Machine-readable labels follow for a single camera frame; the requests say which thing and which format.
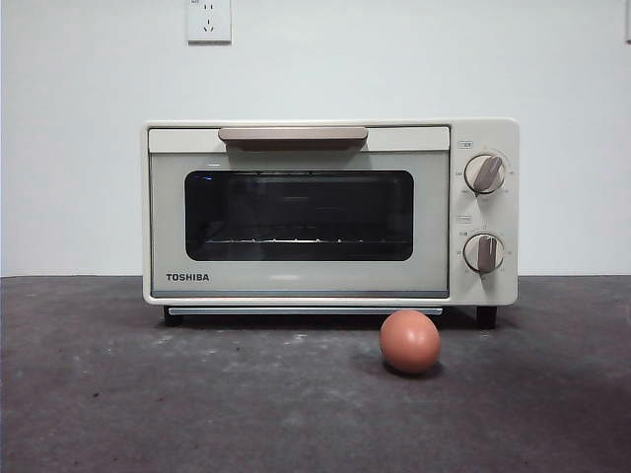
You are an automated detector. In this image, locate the brown egg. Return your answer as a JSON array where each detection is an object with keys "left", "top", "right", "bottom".
[{"left": 379, "top": 309, "right": 442, "bottom": 375}]

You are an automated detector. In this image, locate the cream temperature knob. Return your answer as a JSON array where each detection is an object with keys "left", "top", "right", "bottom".
[{"left": 465, "top": 154, "right": 508, "bottom": 197}]

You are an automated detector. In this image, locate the wire oven rack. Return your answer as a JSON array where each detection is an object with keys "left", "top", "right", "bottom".
[{"left": 204, "top": 236, "right": 369, "bottom": 245}]

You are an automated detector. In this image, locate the white wall socket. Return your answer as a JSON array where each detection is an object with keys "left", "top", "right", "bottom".
[{"left": 186, "top": 0, "right": 233, "bottom": 46}]

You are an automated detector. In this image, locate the silver crumb tray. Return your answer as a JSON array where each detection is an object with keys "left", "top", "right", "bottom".
[{"left": 167, "top": 305, "right": 444, "bottom": 317}]

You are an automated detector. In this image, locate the cream timer knob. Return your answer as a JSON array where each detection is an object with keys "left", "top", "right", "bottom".
[{"left": 463, "top": 232, "right": 505, "bottom": 273}]

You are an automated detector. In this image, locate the oven door with brown handle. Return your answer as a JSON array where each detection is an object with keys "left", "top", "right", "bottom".
[{"left": 147, "top": 125, "right": 452, "bottom": 300}]

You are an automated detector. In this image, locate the cream Toshiba toaster oven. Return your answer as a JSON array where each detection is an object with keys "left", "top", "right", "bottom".
[{"left": 141, "top": 117, "right": 521, "bottom": 330}]

